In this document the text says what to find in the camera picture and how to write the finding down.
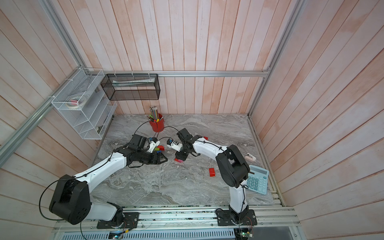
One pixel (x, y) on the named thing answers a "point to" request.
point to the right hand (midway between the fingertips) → (178, 153)
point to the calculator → (258, 182)
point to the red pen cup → (158, 126)
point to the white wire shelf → (92, 118)
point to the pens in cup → (154, 116)
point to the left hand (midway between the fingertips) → (162, 162)
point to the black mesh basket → (131, 86)
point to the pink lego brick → (180, 160)
